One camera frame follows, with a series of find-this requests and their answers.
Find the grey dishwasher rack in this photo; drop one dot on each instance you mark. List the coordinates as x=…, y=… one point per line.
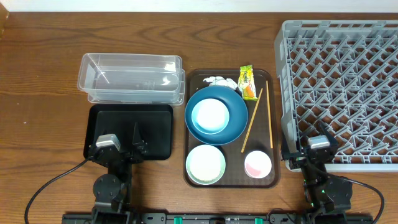
x=343, y=73

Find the clear plastic bin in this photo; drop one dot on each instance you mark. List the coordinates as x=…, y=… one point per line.
x=132, y=78

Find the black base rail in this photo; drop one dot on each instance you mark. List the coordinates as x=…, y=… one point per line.
x=162, y=218

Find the dark blue plate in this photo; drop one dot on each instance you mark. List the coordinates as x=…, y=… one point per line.
x=238, y=115

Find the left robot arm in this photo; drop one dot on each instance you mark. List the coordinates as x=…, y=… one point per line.
x=112, y=191

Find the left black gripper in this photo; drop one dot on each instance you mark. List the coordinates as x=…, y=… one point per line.
x=141, y=147

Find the black plastic tray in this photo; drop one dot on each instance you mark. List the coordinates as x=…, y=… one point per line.
x=154, y=125

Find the mint green rice bowl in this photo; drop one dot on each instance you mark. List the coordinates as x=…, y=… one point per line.
x=205, y=164

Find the white tissue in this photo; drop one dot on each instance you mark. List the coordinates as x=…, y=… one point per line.
x=220, y=81

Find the brown serving tray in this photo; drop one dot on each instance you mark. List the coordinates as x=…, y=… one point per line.
x=234, y=175

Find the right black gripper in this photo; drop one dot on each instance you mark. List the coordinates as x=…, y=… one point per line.
x=286, y=155

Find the light blue small bowl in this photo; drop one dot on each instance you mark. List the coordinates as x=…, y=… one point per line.
x=210, y=116

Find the pink white cup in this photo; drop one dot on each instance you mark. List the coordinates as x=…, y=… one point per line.
x=257, y=165

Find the yellow green snack wrapper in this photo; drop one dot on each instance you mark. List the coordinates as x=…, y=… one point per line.
x=246, y=83

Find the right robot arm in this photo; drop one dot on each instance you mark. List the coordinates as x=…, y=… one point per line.
x=330, y=196

